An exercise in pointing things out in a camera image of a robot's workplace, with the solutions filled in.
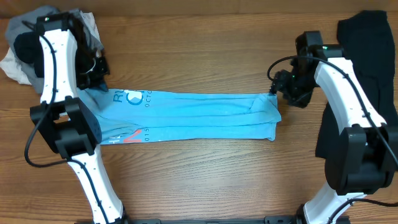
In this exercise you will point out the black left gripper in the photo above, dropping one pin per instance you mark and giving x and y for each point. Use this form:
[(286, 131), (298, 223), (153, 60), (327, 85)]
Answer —
[(93, 82)]

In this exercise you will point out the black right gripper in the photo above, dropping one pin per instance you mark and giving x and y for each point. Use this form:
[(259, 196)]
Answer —
[(280, 82)]

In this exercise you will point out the light blue t-shirt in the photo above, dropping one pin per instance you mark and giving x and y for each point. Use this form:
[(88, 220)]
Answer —
[(141, 116)]

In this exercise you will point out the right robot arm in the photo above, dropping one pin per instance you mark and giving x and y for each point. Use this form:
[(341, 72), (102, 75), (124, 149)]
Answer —
[(362, 160)]

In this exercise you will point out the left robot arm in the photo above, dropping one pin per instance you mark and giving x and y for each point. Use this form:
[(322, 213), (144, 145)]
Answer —
[(67, 125)]

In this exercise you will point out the white folded garment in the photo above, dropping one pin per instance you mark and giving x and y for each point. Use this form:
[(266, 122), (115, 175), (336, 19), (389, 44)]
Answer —
[(12, 70)]

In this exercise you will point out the grey folded garment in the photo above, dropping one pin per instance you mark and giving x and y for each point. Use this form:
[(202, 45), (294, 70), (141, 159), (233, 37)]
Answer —
[(21, 21)]

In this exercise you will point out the black garment at right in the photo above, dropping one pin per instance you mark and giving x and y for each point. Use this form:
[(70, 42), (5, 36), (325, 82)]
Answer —
[(370, 46)]

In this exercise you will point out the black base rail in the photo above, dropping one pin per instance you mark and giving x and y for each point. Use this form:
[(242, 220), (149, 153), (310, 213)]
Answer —
[(211, 221)]

